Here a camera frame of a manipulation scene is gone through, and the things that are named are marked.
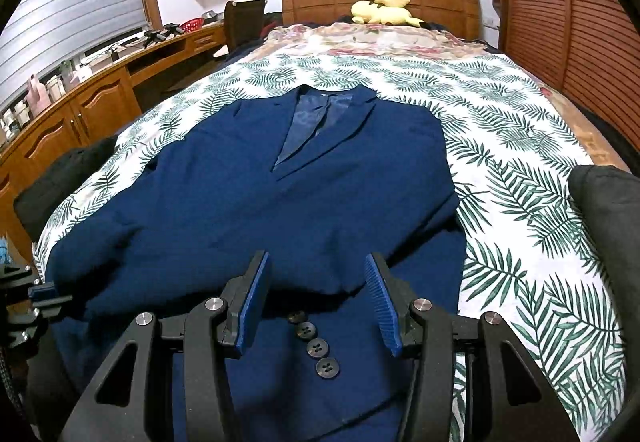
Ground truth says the navy blue suit jacket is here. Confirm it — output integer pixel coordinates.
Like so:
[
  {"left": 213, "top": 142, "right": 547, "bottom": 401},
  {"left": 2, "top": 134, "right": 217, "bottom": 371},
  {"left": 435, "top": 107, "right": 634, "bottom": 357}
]
[{"left": 46, "top": 86, "right": 465, "bottom": 441}]

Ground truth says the black folded garment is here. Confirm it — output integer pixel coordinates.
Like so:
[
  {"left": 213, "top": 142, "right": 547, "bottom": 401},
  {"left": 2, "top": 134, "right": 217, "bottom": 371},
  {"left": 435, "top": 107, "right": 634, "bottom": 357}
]
[{"left": 13, "top": 134, "right": 118, "bottom": 243}]

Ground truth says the wooden desk cabinet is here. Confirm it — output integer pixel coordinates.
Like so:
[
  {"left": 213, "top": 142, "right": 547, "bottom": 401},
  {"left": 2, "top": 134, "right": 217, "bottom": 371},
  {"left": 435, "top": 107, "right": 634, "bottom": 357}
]
[{"left": 1, "top": 23, "right": 226, "bottom": 260}]

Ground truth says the pink bottle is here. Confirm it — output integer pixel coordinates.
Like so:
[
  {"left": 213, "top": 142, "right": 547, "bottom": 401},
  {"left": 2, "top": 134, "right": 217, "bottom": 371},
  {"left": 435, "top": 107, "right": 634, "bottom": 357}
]
[{"left": 26, "top": 75, "right": 51, "bottom": 118}]

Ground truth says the dark grey folded garment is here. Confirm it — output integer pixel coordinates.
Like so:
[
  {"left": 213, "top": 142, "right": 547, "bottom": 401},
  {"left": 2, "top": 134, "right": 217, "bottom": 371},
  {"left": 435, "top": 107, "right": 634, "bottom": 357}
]
[{"left": 568, "top": 166, "right": 640, "bottom": 329}]

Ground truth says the palm leaf print bedsheet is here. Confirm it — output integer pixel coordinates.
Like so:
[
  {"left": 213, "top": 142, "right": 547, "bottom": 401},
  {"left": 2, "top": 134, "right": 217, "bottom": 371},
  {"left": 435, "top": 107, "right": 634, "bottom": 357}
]
[{"left": 34, "top": 49, "right": 626, "bottom": 441}]

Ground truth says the grey window blind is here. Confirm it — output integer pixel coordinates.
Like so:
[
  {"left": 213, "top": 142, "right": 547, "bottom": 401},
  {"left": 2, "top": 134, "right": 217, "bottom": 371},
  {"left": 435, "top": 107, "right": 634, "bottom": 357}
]
[{"left": 1, "top": 0, "right": 146, "bottom": 107}]

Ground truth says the red basket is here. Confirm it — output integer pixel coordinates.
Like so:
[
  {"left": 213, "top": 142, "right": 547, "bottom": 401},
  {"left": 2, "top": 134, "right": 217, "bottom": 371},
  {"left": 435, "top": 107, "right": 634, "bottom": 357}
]
[{"left": 180, "top": 17, "right": 204, "bottom": 32}]

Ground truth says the dark wooden chair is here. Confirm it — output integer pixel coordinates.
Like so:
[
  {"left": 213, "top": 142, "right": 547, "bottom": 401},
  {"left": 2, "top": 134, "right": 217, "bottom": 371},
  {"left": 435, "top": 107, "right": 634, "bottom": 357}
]
[{"left": 224, "top": 0, "right": 266, "bottom": 52}]

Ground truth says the wooden louvered wardrobe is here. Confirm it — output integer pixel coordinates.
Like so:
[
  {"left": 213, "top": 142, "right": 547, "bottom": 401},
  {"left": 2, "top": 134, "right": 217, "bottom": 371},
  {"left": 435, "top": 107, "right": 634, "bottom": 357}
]
[{"left": 494, "top": 0, "right": 639, "bottom": 145}]

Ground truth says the floral blanket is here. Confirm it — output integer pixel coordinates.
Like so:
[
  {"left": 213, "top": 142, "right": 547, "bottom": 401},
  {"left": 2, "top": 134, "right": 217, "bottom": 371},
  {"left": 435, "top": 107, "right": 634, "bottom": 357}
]
[{"left": 254, "top": 23, "right": 489, "bottom": 60}]

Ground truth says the yellow plush toy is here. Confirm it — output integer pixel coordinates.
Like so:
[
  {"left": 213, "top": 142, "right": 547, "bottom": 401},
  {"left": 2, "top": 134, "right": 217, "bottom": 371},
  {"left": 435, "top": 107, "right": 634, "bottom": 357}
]
[{"left": 350, "top": 0, "right": 423, "bottom": 28}]

